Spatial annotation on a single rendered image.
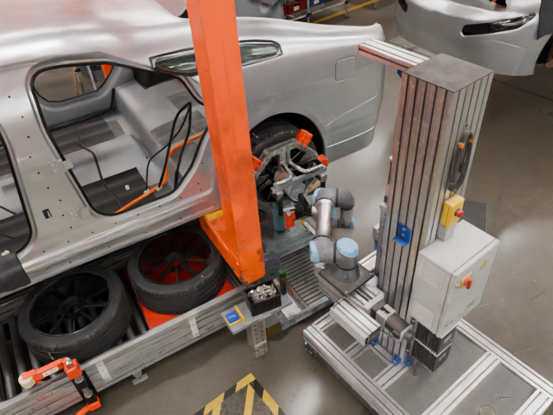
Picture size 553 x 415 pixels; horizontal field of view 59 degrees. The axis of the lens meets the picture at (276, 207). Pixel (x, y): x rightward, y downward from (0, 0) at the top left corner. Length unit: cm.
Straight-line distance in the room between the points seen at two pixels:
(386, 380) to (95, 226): 196
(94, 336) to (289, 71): 200
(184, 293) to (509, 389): 203
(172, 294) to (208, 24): 176
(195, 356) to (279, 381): 61
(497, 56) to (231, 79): 321
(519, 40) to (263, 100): 267
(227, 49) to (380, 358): 202
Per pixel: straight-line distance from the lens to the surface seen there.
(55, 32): 289
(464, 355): 332
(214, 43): 222
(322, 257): 262
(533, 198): 492
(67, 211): 302
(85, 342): 323
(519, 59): 510
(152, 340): 326
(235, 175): 257
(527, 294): 405
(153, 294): 329
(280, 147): 322
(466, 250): 243
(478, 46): 503
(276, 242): 381
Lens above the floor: 290
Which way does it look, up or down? 40 degrees down
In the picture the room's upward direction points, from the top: 5 degrees counter-clockwise
